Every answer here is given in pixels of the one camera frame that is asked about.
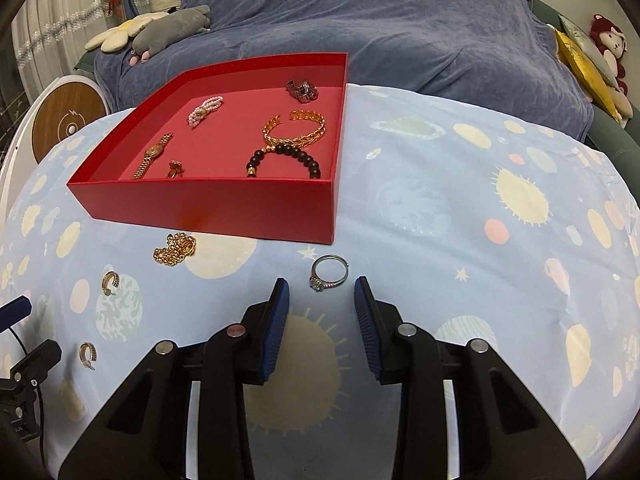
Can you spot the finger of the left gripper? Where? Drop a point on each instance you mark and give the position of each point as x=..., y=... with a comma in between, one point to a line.
x=35, y=367
x=13, y=312

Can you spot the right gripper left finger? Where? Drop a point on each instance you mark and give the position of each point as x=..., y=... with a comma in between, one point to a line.
x=265, y=324

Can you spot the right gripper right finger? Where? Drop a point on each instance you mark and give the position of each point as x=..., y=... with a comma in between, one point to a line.
x=378, y=321

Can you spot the gold wrist watch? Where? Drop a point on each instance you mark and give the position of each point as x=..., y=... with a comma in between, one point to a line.
x=151, y=155

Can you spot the gold cuff bangle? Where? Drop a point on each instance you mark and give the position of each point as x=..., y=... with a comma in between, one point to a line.
x=301, y=128

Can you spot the silver wrist watch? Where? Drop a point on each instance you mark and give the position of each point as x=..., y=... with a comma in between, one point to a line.
x=304, y=92

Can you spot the blue planet print cloth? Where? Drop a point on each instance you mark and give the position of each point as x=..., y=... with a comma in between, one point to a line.
x=473, y=224

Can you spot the red open box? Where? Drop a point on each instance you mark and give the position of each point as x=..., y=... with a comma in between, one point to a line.
x=217, y=175

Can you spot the round wooden white device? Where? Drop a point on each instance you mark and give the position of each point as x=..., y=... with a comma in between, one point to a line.
x=67, y=105

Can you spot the white lace curtain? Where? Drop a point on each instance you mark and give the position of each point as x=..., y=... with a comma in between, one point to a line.
x=49, y=38

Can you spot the cream flower cushion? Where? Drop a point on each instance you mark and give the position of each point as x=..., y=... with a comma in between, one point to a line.
x=116, y=38

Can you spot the grey plush toy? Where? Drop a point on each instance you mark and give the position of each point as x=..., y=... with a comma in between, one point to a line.
x=162, y=33

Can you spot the blue grey bed blanket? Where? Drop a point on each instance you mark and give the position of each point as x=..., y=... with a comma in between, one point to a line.
x=491, y=53

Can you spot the gold yellow pillow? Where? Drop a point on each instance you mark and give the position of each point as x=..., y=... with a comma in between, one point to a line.
x=587, y=74

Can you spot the grey green pillow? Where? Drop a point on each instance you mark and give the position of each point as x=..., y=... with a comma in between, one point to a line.
x=590, y=49

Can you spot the red monkey plush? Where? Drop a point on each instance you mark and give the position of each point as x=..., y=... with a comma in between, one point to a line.
x=612, y=44

